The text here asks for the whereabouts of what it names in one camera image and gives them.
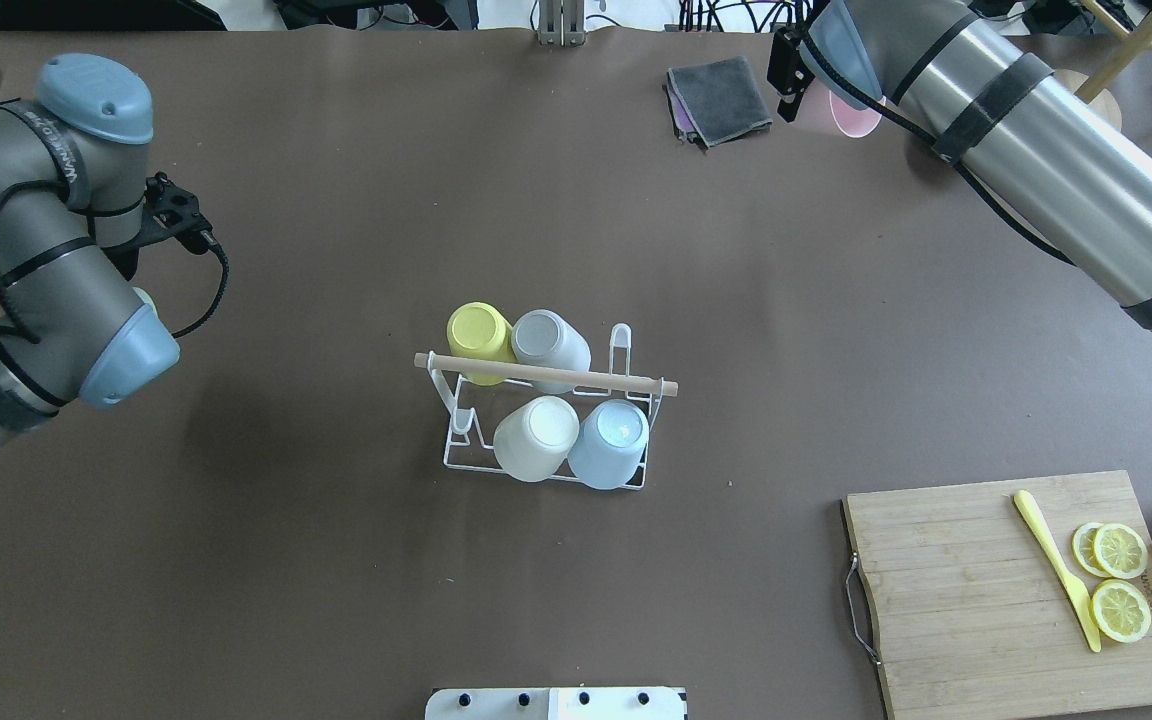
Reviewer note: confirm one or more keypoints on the pink cup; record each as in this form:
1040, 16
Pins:
823, 113

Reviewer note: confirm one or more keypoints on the mint green cup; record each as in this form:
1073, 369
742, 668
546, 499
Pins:
146, 298

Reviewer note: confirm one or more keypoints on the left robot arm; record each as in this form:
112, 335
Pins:
73, 173

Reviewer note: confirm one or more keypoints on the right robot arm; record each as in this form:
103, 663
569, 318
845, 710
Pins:
1054, 170

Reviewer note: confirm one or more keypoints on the grey cup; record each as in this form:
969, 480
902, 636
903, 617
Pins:
543, 338

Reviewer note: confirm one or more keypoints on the yellow cup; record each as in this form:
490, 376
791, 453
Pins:
478, 331

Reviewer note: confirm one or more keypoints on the light blue cup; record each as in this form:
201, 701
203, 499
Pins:
610, 445

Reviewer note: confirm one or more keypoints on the white cup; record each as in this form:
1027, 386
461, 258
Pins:
532, 442

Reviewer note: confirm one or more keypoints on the grey folded cloth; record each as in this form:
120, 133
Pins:
716, 102

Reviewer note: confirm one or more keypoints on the wooden stand with round base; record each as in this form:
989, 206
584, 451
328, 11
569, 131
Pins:
1093, 90

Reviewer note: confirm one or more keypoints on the yellow plastic knife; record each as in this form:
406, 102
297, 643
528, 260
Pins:
1073, 587

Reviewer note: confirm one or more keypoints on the wooden cutting board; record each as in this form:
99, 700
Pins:
969, 620

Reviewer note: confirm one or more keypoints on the lemon slice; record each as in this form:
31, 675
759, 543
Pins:
1121, 611
1119, 551

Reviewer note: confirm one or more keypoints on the aluminium frame post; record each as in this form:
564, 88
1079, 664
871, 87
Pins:
561, 22

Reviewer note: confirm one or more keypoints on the white wire cup rack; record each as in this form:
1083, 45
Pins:
478, 394

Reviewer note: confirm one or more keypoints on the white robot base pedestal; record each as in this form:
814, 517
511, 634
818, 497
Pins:
598, 702

